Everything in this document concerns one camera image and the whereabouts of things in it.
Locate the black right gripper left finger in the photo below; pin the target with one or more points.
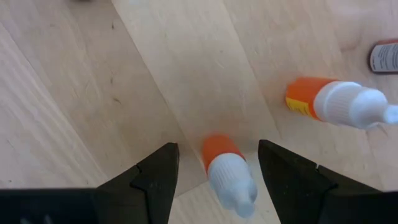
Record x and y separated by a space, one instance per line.
124 202

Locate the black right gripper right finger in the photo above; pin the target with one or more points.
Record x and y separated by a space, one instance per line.
311 193

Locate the small orange food coloring bottle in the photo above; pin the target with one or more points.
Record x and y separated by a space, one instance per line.
224 174
335 102

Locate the small dark red coloring bottle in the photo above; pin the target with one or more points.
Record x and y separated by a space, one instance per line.
385 57

